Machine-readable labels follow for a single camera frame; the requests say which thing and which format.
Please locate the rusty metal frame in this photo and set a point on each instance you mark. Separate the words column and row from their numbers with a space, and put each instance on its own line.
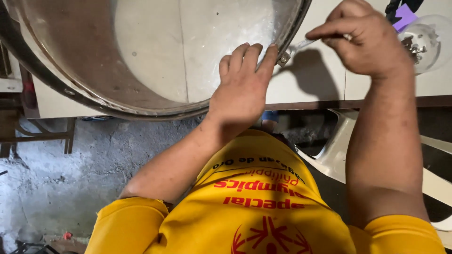
column 39, row 136

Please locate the person's left hand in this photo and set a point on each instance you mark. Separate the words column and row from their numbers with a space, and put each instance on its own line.
column 240, row 95

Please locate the yellow printed shirt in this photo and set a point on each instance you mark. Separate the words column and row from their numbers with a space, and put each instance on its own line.
column 257, row 211

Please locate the small red scrap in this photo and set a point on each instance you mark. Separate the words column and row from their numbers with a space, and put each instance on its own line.
column 67, row 235

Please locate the purple paper piece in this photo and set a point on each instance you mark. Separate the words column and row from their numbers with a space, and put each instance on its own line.
column 404, row 16

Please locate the black tool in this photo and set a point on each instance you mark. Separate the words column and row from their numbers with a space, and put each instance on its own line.
column 397, row 7

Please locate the clear plastic container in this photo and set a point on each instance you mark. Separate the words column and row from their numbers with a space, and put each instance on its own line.
column 432, row 38

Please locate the pile of metal screws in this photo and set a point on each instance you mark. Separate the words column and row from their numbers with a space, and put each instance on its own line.
column 414, row 47

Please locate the white plastic chair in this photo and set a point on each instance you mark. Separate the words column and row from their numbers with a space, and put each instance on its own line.
column 335, row 155

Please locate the large drum with clear head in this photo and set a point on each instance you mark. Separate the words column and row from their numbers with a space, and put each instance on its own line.
column 141, row 53

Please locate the person's leg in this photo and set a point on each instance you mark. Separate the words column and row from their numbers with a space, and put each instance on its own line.
column 270, row 121

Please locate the person's right hand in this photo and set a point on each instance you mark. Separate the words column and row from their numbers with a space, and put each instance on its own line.
column 367, row 42

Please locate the metal drum lug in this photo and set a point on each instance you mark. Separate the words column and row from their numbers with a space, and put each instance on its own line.
column 283, row 58

